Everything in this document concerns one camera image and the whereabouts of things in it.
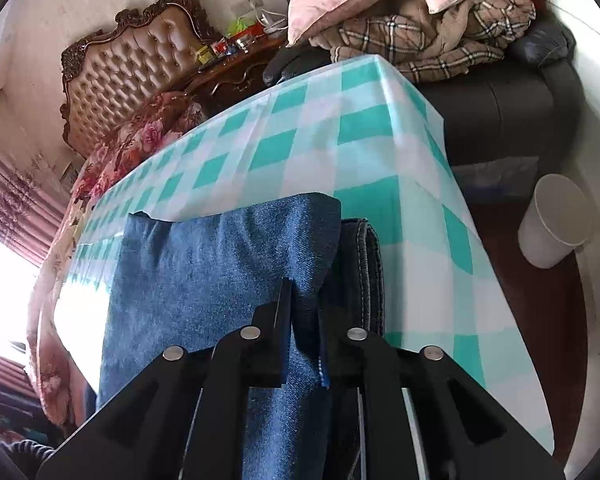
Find pink patterned curtain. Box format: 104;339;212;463
0;135;68;268

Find blue denim pants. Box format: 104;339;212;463
96;192;386;480

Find teal checkered tablecloth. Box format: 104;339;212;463
55;55;556;453

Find dark wooden nightstand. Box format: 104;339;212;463
182;35;288;103

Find tufted leather carved headboard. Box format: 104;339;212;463
60;0;221;158

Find white wall socket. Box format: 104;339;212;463
230;0;266;16

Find white charger cable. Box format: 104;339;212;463
252;8;288;36

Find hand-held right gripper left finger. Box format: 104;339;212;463
36;277;293;480

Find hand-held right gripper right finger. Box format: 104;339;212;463
319;310;566;480

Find white trash bin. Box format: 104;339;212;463
517;173;600;269

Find brown plaid blanket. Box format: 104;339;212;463
310;0;537;83

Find black leather armchair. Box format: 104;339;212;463
262;0;583;167

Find red floral bedspread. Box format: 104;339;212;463
27;91;211;426

